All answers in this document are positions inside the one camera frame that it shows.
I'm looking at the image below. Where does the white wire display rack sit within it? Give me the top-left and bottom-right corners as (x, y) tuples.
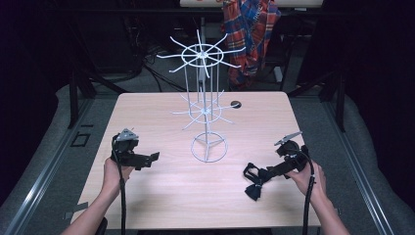
(156, 28), (248, 164)

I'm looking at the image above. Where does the black metal stand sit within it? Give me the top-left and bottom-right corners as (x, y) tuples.
(287, 70), (346, 133)
(67, 70), (99, 129)

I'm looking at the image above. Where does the person's left hand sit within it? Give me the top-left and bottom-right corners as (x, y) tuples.
(103, 157), (135, 194)

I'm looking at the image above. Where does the black floor socket plate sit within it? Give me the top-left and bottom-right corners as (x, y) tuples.
(69, 131), (92, 148)

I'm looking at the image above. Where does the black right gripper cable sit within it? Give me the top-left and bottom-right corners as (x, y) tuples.
(300, 150), (316, 235)

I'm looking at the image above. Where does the grey floor tape strip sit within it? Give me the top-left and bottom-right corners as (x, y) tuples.
(63, 201), (89, 220)

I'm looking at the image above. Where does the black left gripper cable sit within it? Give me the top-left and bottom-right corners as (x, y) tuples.
(112, 135), (127, 235)

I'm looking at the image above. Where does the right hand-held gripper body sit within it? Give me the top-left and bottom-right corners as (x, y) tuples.
(273, 130), (311, 174)

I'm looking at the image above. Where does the person's right hand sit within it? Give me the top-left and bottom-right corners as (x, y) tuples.
(285, 161), (328, 204)

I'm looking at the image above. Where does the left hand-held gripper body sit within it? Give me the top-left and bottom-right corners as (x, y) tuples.
(111, 127), (145, 165)

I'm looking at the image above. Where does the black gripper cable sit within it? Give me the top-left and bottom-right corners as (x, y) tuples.
(112, 135), (127, 235)
(300, 150), (316, 235)

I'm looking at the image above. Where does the plaid cloth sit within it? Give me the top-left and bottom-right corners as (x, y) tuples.
(222, 0), (282, 90)

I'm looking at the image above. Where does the black bow tie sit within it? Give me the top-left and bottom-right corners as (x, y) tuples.
(242, 162), (272, 202)

